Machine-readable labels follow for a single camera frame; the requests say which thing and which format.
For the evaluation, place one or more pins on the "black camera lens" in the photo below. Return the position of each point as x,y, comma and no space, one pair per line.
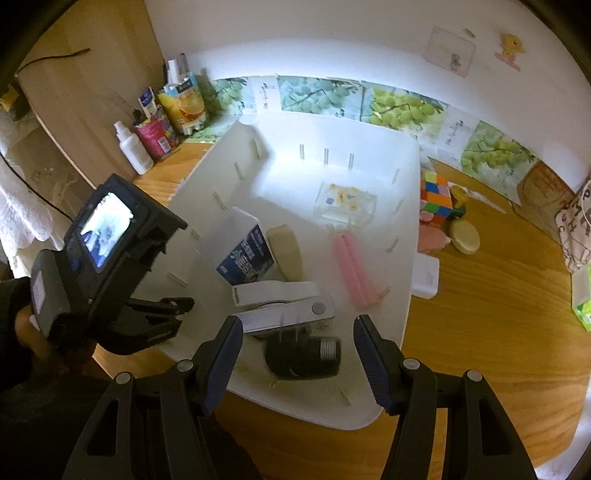
304,357

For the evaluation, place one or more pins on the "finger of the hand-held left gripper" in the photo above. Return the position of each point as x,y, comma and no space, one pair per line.
161,308
147,337

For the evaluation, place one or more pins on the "red snack packet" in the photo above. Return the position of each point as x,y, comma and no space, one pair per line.
157,136

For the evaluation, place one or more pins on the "pink pouch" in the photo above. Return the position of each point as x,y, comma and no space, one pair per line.
431,237

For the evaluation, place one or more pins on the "yellow juice carton pack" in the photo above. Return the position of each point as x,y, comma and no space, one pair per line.
182,104

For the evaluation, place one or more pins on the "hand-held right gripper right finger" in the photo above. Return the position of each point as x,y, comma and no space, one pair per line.
371,364

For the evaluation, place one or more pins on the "person's left forearm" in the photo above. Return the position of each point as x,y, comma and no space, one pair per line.
27,415

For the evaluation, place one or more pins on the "yellow bear wall sticker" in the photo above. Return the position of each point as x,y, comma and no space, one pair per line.
510,46

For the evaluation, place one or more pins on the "grape print paper strip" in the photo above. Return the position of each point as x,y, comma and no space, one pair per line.
397,108

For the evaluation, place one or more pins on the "round beige compact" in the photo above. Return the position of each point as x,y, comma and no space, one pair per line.
464,235

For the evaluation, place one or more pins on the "colourful puzzle cube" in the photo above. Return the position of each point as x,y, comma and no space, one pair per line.
434,194

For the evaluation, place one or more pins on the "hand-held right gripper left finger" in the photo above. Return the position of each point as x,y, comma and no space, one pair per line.
226,364

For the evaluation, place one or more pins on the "green tissue pack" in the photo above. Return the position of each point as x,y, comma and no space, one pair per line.
582,300

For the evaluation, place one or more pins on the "brown cartoon poster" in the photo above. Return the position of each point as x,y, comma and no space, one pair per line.
545,184

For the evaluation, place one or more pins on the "pale translucent wall card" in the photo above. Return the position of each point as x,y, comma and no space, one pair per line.
450,48

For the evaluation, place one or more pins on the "blue white tube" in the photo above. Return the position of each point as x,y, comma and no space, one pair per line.
148,104

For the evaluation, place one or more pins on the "pink ribbed long case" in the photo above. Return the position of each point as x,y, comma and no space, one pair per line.
358,272

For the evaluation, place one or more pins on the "white plastic bottle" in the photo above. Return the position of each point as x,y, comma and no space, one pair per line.
134,152

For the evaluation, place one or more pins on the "person's left hand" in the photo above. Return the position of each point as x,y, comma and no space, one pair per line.
27,334

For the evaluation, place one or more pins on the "clear box yellow print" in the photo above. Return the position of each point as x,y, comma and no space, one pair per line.
344,203

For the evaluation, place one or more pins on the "white plastic bin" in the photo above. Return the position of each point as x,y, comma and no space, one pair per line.
295,184

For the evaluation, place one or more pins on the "white spray bottle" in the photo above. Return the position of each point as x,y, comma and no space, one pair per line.
171,71

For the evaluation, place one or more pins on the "green bottle gold cap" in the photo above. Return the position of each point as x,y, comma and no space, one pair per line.
458,194

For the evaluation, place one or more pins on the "white power bank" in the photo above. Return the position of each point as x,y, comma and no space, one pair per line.
425,277

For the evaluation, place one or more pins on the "white instant camera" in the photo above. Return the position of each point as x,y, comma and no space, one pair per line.
277,311

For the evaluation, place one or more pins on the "printed fabric storage bin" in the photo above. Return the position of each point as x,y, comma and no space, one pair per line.
577,230

